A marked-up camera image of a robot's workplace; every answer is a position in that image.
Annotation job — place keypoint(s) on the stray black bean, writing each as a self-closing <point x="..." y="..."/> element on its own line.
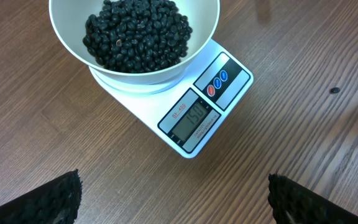
<point x="335" y="90"/>

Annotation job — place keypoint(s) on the black beans in bowl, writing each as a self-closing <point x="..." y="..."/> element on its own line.
<point x="137" y="36"/>

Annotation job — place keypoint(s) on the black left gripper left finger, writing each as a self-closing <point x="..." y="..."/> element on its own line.
<point x="57" y="201"/>

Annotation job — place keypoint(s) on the white bowl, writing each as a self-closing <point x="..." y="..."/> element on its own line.
<point x="68" y="19"/>

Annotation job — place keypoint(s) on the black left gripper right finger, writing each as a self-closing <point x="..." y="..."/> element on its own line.
<point x="294" y="203"/>

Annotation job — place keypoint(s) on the white digital kitchen scale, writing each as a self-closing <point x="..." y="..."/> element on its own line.
<point x="185" y="111"/>

